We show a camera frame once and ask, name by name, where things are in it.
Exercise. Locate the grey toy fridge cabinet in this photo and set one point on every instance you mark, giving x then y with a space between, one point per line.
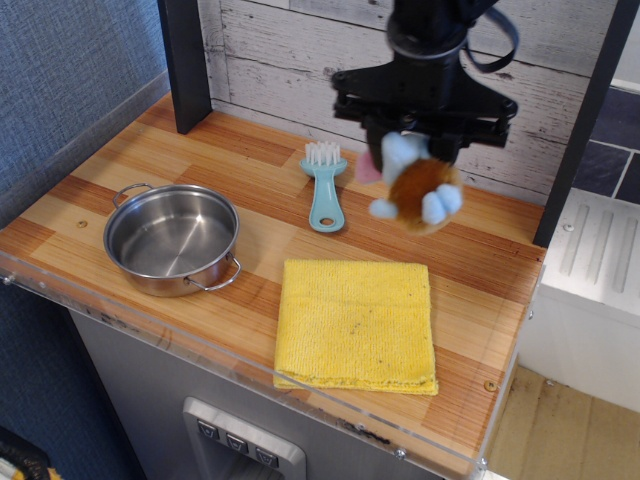
149 369

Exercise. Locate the white ridged side counter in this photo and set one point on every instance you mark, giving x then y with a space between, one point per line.
583 329

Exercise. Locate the silver dispenser button panel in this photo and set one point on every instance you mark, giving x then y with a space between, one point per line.
227 447

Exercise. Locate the black right shelf post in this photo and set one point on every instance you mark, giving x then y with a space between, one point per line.
611 51

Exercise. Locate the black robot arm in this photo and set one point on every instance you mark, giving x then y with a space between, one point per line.
438 30

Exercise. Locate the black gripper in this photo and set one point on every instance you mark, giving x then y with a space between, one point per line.
436 98

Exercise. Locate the black shelf post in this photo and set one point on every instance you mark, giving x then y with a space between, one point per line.
186 63
611 51

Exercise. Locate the yellow black object corner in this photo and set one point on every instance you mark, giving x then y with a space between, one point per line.
21 459

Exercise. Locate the blue and brown plush toy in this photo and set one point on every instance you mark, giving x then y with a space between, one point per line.
424 192

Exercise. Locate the yellow folded towel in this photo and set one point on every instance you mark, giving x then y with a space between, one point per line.
356 325

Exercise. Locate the stainless steel pot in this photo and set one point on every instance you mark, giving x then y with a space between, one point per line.
173 240

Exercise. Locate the light blue dish brush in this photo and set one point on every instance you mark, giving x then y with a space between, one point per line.
323 162

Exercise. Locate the clear acrylic edge guard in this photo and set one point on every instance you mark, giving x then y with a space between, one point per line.
475 323

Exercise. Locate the black left shelf post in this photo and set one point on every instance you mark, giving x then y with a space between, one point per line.
186 63

